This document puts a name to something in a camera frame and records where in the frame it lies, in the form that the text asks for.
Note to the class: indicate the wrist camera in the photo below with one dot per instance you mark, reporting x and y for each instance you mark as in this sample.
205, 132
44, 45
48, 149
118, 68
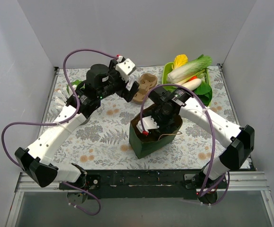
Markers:
125, 67
147, 123

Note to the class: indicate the small bok choy toy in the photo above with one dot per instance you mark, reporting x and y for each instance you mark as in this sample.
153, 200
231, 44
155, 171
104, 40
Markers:
74, 85

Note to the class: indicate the brown green paper bag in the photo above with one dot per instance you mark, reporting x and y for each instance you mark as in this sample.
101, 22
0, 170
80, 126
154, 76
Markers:
145, 145

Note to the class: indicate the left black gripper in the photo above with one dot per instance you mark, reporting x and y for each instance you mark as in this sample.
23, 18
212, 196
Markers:
125, 87

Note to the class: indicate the yellow leafy vegetable toy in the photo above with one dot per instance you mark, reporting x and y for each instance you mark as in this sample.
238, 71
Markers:
179, 61

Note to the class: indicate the aluminium frame rail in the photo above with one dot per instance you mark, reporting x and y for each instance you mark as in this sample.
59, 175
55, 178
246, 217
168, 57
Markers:
245, 202

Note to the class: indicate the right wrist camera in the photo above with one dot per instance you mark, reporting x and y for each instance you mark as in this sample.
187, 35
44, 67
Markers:
147, 123

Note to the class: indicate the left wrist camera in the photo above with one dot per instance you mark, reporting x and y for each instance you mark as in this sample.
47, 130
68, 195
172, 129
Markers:
125, 67

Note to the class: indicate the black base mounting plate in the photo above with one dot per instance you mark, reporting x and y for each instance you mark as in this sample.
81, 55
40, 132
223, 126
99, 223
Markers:
110, 184

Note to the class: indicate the large napa cabbage toy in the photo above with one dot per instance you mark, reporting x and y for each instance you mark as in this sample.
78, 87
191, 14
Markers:
189, 69

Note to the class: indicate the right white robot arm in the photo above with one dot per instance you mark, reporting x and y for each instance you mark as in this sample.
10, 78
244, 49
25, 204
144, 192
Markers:
231, 143

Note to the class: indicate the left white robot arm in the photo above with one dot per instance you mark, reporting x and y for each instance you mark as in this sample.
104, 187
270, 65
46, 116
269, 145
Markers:
101, 81

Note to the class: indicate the green plastic basket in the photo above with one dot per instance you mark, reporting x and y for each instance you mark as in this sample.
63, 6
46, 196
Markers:
203, 75

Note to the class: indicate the white radish toy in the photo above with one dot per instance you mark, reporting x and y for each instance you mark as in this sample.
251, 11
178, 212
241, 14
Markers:
192, 84

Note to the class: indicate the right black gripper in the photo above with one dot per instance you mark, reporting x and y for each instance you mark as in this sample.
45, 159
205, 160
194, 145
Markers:
159, 122

